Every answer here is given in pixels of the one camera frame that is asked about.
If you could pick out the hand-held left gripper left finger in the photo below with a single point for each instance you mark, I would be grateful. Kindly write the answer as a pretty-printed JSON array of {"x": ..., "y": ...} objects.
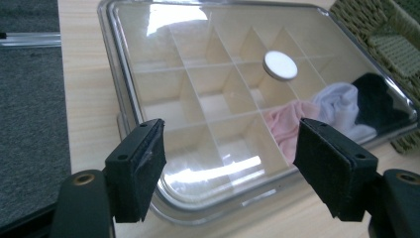
[{"x": 135, "y": 165}]

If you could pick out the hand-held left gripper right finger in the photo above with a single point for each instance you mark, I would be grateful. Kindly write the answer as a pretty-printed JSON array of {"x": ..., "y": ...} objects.
[{"x": 336, "y": 165}]

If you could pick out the cream compartment storage box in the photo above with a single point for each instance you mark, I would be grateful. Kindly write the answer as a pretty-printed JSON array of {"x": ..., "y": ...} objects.
[{"x": 211, "y": 92}]

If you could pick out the clear plastic lid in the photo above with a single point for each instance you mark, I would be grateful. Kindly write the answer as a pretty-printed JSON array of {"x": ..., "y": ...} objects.
[{"x": 280, "y": 64}]

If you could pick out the green woven basket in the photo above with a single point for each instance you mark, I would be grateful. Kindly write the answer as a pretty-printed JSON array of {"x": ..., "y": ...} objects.
[{"x": 393, "y": 49}]

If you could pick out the metal floor rail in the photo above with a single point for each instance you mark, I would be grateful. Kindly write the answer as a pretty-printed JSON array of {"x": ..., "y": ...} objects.
[{"x": 29, "y": 39}]

